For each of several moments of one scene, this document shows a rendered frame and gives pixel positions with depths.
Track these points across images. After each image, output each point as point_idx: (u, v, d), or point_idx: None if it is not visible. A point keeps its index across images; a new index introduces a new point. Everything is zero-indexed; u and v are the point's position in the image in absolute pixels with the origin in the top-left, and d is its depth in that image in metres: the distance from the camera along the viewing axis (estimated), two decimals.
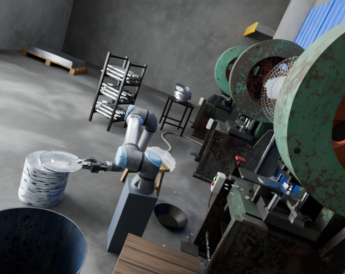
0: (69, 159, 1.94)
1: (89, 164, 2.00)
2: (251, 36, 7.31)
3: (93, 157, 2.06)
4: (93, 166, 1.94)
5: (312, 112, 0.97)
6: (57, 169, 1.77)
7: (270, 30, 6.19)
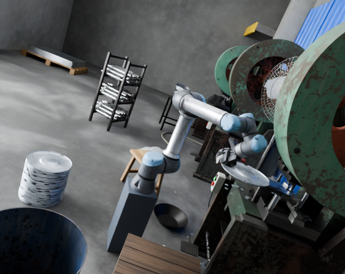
0: (246, 178, 1.48)
1: None
2: (251, 36, 7.31)
3: (230, 139, 1.45)
4: (222, 163, 1.42)
5: (312, 112, 0.97)
6: None
7: (270, 30, 6.19)
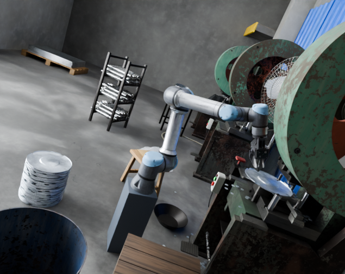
0: (279, 188, 1.52)
1: None
2: (251, 36, 7.31)
3: (251, 143, 1.46)
4: (258, 158, 1.34)
5: (312, 112, 0.97)
6: (249, 175, 1.54)
7: (270, 30, 6.19)
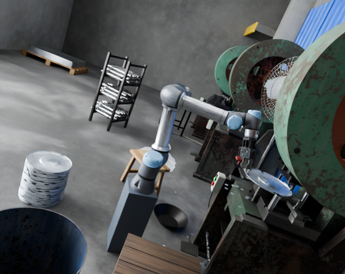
0: (263, 175, 1.63)
1: None
2: (251, 36, 7.31)
3: None
4: (240, 156, 1.51)
5: (312, 112, 0.97)
6: (286, 193, 1.48)
7: (270, 30, 6.19)
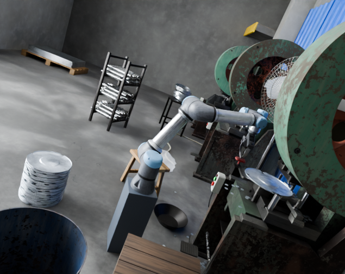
0: (256, 178, 1.55)
1: (245, 146, 1.85)
2: (251, 36, 7.31)
3: (253, 146, 1.78)
4: None
5: (312, 112, 0.97)
6: (276, 180, 1.65)
7: (270, 30, 6.19)
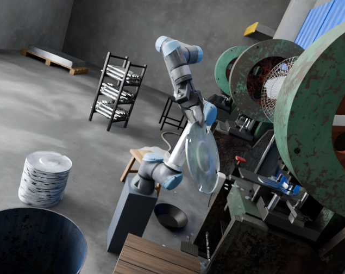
0: (205, 140, 1.09)
1: (189, 106, 1.06)
2: (251, 36, 7.31)
3: (188, 95, 0.99)
4: None
5: (312, 112, 0.97)
6: (211, 185, 1.07)
7: (270, 30, 6.19)
